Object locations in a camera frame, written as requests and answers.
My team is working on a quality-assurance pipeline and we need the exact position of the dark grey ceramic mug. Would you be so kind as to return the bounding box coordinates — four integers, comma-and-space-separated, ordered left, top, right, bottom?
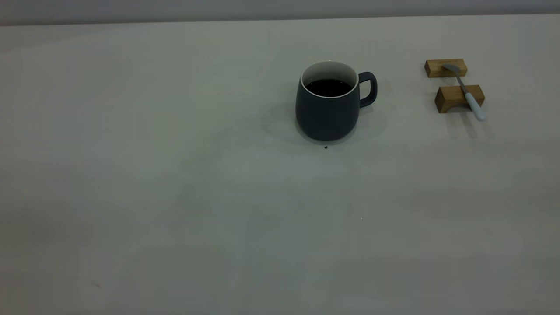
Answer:
295, 60, 378, 142

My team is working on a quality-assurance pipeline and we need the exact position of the metal spoon pale blue handle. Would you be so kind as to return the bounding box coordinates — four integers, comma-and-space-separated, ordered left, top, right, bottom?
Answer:
442, 64, 487, 122

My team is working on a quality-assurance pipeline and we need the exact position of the flat wooden block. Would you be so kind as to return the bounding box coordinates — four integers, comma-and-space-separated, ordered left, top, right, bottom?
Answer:
424, 59, 468, 78

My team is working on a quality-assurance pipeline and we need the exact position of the arched wooden block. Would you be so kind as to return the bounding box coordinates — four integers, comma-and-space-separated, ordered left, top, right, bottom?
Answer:
434, 84, 486, 114

